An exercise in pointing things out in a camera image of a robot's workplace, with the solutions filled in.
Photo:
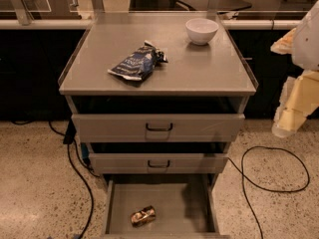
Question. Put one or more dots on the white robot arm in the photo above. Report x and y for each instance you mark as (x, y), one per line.
(305, 47)

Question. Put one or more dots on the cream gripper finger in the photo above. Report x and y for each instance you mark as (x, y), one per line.
(284, 128)
(284, 44)

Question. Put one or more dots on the blue chip bag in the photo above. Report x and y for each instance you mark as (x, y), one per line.
(140, 63)

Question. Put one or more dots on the black office chair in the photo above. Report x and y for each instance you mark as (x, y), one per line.
(219, 5)

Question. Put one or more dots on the grey drawer cabinet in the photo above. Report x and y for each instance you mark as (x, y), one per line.
(208, 79)

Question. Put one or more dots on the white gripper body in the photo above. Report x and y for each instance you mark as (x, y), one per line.
(307, 44)

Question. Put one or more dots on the grey top drawer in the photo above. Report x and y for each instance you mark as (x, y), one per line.
(162, 128)

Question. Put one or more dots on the white horizontal rail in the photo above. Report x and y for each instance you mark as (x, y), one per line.
(86, 24)

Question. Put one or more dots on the grey middle drawer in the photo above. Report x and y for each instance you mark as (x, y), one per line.
(157, 163)

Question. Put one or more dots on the white bowl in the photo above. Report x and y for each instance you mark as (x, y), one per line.
(200, 30)

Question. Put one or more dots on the grey open bottom drawer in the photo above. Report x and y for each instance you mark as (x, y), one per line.
(184, 209)

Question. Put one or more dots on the black power adapter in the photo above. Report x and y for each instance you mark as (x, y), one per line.
(70, 133)

